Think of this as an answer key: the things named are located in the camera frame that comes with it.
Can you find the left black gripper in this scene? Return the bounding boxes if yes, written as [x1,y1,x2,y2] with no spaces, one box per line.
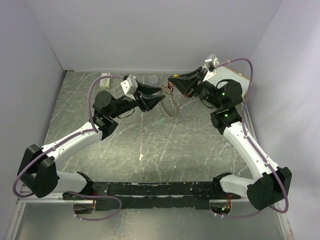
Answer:
[110,79,166,119]

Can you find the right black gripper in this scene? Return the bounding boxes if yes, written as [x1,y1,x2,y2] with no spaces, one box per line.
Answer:
[168,66,223,110]

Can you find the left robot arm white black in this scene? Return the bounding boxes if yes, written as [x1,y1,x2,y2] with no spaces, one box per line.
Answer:
[14,80,165,200]

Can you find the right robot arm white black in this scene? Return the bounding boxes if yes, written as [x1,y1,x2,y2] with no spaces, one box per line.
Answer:
[168,67,292,213]

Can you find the clear cup of paperclips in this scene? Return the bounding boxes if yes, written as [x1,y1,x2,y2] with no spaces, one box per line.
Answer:
[148,75,159,87]

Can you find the green white staples box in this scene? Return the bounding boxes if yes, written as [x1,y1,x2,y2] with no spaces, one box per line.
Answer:
[99,77,111,90]

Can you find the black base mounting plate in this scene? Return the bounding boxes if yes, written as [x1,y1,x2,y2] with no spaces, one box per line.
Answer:
[62,181,228,210]

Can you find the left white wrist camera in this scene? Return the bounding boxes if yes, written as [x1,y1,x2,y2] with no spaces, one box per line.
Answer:
[120,77,138,98]

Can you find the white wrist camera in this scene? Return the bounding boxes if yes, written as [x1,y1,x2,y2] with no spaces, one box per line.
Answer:
[203,53,220,81]
[120,77,138,98]

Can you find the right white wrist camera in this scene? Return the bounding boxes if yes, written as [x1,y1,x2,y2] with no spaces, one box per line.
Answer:
[203,53,220,81]

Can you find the small whiteboard yellow frame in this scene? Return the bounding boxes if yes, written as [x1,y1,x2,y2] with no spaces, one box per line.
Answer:
[215,66,250,98]

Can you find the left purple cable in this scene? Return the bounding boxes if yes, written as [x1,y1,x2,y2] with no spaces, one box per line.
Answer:
[12,74,123,221]

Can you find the purple cable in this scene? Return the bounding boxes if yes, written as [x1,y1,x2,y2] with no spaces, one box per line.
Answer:
[216,57,290,219]
[12,74,123,221]

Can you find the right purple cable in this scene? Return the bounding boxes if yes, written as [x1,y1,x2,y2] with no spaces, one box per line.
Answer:
[216,57,290,219]

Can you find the aluminium rail frame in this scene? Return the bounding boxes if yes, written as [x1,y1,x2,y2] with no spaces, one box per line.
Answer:
[4,99,293,240]

